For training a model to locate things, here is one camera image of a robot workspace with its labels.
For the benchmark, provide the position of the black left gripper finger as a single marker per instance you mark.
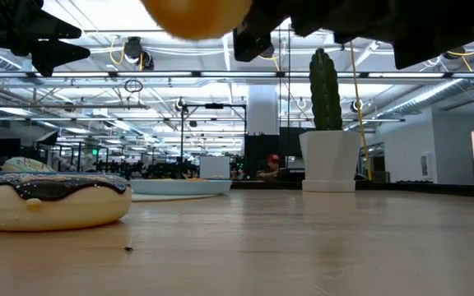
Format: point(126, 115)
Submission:
point(58, 28)
point(62, 54)

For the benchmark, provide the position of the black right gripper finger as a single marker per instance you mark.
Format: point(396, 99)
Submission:
point(272, 12)
point(251, 43)

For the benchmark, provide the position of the large white iced donut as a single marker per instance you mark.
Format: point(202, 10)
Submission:
point(196, 18)

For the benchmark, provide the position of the large green iced donut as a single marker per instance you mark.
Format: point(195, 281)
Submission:
point(27, 165)

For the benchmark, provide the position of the large chocolate iced donut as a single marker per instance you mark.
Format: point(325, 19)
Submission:
point(56, 209)

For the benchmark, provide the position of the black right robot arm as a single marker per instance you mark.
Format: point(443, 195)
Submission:
point(447, 29)

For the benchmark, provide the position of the green cactus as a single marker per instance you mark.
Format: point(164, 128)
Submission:
point(325, 90)

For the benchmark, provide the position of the black monitor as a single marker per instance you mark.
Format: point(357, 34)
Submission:
point(6, 147)

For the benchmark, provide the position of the black tall cabinet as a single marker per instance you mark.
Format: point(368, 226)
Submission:
point(259, 154)

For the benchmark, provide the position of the person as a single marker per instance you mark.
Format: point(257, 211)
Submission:
point(272, 168)

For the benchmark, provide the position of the white faceted plant pot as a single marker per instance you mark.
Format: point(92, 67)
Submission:
point(329, 160)

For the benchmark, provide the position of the light blue plate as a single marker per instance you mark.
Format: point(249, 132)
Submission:
point(179, 187)

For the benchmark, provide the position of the black camera stand frame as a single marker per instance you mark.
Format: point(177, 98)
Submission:
point(214, 105)

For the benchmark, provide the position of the silver ventilation duct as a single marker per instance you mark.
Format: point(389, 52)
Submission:
point(422, 98)

